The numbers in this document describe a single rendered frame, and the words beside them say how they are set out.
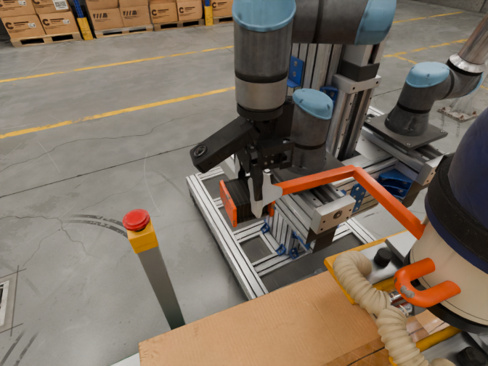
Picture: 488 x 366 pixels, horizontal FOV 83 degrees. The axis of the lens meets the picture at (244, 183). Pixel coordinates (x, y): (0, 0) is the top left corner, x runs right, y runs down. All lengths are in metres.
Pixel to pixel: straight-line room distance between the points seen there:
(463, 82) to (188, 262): 1.66
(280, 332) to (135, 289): 1.34
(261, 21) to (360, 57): 0.66
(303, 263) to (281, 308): 0.97
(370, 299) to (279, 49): 0.39
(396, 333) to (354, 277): 0.09
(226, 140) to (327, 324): 0.48
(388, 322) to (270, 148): 0.31
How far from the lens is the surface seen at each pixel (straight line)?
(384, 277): 0.62
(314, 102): 0.80
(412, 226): 0.57
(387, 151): 1.27
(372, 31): 0.49
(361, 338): 0.73
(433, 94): 1.19
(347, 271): 0.53
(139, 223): 0.78
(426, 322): 1.32
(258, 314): 0.71
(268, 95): 0.40
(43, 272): 2.25
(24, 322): 2.11
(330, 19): 0.47
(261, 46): 0.37
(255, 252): 1.68
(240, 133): 0.43
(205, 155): 0.43
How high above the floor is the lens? 1.60
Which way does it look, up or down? 42 degrees down
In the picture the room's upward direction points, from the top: straight up
